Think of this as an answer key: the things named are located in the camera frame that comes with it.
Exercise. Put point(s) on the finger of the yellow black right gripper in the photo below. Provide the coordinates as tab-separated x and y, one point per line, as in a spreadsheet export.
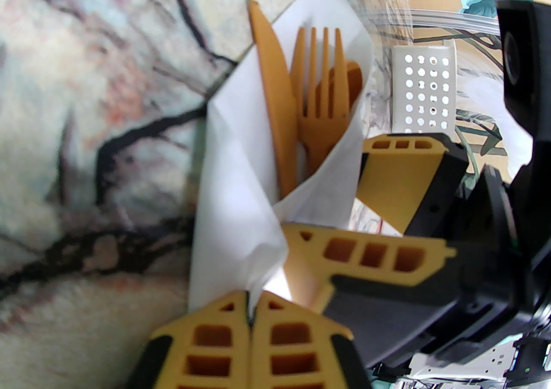
396	189
308	266

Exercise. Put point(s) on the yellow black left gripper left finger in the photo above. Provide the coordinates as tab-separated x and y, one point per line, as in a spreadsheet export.
243	348

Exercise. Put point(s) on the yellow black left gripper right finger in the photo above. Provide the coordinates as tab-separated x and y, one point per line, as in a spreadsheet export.
260	348

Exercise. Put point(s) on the white perforated plastic tray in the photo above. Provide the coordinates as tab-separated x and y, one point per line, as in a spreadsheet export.
424	120

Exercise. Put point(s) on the white paper napkin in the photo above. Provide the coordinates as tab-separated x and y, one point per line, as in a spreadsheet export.
236	206

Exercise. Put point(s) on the orange wooden knife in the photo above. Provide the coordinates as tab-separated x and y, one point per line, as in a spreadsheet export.
320	133
275	98

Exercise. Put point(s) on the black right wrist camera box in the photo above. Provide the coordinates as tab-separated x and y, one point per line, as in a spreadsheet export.
529	77

